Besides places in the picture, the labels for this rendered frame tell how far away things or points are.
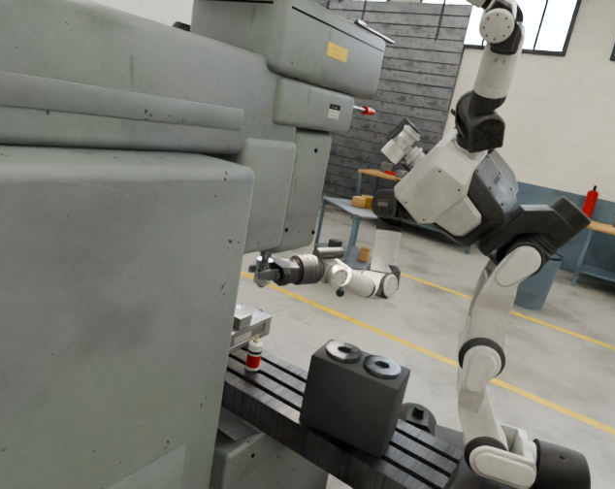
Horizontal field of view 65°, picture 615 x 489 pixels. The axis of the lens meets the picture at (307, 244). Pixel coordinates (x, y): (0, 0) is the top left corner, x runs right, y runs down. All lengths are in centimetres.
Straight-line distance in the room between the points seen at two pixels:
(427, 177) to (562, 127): 719
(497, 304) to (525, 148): 713
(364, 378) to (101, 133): 76
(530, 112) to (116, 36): 816
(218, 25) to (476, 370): 122
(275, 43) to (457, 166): 67
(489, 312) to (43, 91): 134
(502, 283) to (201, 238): 103
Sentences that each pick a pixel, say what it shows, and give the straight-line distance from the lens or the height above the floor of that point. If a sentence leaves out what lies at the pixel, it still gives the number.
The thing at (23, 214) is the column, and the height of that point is 151.
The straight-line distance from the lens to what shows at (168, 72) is 85.
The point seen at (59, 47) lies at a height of 169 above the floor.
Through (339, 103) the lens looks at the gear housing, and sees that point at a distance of 125.
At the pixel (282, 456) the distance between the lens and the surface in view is 157.
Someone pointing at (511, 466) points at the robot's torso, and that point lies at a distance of 183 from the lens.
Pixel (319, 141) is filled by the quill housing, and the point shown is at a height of 160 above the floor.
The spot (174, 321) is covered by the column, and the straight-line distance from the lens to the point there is 81.
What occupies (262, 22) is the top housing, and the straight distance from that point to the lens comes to 105.
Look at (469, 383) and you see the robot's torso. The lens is 167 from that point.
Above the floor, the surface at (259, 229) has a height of 140.
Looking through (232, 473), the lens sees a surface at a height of 79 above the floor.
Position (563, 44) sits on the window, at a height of 331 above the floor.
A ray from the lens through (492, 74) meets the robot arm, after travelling 137.
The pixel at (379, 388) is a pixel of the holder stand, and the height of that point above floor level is 110.
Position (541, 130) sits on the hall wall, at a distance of 865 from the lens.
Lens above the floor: 167
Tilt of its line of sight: 15 degrees down
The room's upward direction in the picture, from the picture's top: 10 degrees clockwise
